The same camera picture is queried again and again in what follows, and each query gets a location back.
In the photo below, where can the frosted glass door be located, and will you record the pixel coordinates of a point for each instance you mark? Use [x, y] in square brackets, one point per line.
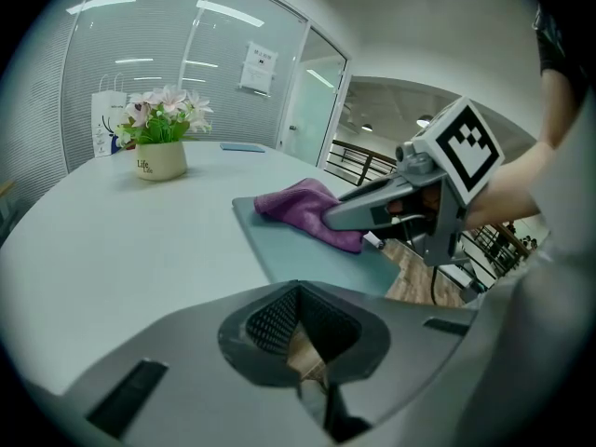
[312, 105]

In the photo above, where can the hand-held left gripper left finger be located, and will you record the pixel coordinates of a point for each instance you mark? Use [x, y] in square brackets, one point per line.
[186, 370]

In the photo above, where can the white paper notice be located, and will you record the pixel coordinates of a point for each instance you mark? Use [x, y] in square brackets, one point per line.
[258, 68]

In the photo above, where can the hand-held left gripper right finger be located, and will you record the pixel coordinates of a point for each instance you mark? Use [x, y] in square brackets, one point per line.
[410, 338]

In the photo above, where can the dark metal railing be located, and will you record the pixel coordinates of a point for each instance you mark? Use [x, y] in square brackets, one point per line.
[363, 166]

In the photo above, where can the purple cloth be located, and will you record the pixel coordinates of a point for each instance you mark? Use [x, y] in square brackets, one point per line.
[298, 207]

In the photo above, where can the person's black sleeve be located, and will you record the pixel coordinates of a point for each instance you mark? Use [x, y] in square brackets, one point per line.
[556, 40]

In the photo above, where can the thin blue book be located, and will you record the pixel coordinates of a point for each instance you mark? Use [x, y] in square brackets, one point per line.
[242, 147]

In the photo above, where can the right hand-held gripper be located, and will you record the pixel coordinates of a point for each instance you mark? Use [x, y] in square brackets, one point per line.
[465, 147]

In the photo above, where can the round ceiling lamp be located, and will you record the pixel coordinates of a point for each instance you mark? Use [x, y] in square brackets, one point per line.
[424, 121]
[367, 127]

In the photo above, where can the person's right forearm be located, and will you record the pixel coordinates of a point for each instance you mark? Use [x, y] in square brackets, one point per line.
[512, 189]

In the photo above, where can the person's white garment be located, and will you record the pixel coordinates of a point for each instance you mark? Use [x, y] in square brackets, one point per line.
[549, 324]

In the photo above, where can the cream pot with pink flowers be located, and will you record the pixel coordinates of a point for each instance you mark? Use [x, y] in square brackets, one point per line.
[160, 161]

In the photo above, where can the white paper bag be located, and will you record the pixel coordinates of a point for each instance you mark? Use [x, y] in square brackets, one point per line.
[103, 124]

